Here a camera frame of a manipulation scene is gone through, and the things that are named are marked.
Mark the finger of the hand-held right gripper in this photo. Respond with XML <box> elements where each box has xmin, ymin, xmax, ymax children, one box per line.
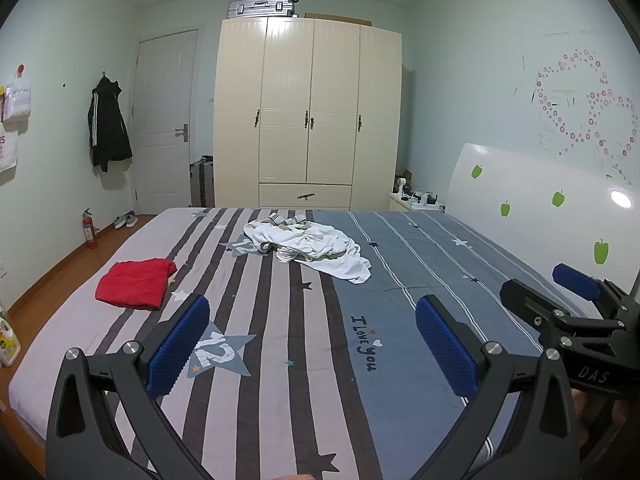
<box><xmin>552</xmin><ymin>263</ymin><xmax>640</xmax><ymax>326</ymax></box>
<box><xmin>500</xmin><ymin>278</ymin><xmax>626</xmax><ymax>356</ymax></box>

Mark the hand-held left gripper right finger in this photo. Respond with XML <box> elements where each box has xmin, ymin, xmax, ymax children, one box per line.
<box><xmin>415</xmin><ymin>294</ymin><xmax>583</xmax><ymax>480</ymax></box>

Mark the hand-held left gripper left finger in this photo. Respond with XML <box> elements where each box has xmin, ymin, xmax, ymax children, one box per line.
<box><xmin>45</xmin><ymin>294</ymin><xmax>216</xmax><ymax>480</ymax></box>

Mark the white polo shirt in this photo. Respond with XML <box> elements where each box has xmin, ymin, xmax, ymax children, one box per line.
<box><xmin>275</xmin><ymin>227</ymin><xmax>372</xmax><ymax>285</ymax></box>

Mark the person's right hand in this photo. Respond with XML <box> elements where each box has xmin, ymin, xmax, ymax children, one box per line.
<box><xmin>571</xmin><ymin>390</ymin><xmax>640</xmax><ymax>461</ymax></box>

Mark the red folded garment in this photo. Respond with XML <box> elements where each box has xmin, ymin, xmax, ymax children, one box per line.
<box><xmin>96</xmin><ymin>258</ymin><xmax>178</xmax><ymax>311</ymax></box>

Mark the white headboard with green apples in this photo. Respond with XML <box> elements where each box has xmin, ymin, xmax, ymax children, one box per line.
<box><xmin>446</xmin><ymin>142</ymin><xmax>640</xmax><ymax>311</ymax></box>

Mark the bed with striped star sheet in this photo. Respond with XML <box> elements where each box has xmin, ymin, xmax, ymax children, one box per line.
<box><xmin>9</xmin><ymin>206</ymin><xmax>601</xmax><ymax>480</ymax></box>

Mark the red fire extinguisher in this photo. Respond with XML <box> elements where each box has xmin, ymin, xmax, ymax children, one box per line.
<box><xmin>81</xmin><ymin>208</ymin><xmax>99</xmax><ymax>250</ymax></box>

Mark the white nightstand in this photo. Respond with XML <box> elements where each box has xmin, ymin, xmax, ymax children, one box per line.
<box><xmin>389</xmin><ymin>192</ymin><xmax>447</xmax><ymax>212</ymax></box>

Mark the grey ribbed suitcase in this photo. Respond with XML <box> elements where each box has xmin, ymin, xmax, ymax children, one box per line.
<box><xmin>189</xmin><ymin>156</ymin><xmax>216</xmax><ymax>208</ymax></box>

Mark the black hanging jacket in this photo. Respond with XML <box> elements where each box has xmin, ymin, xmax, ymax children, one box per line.
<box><xmin>88</xmin><ymin>74</ymin><xmax>134</xmax><ymax>173</ymax></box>

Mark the white door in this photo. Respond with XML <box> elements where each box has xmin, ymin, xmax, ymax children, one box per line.
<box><xmin>134</xmin><ymin>30</ymin><xmax>200</xmax><ymax>215</ymax></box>

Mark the cream wardrobe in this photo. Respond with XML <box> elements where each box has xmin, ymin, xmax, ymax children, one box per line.
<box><xmin>212</xmin><ymin>16</ymin><xmax>403</xmax><ymax>212</ymax></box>

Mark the white plastic bag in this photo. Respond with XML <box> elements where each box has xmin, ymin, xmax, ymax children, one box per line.
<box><xmin>2</xmin><ymin>64</ymin><xmax>34</xmax><ymax>122</ymax></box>

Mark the silver suitcase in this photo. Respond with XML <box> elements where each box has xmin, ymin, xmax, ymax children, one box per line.
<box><xmin>227</xmin><ymin>0</ymin><xmax>299</xmax><ymax>20</ymax></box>

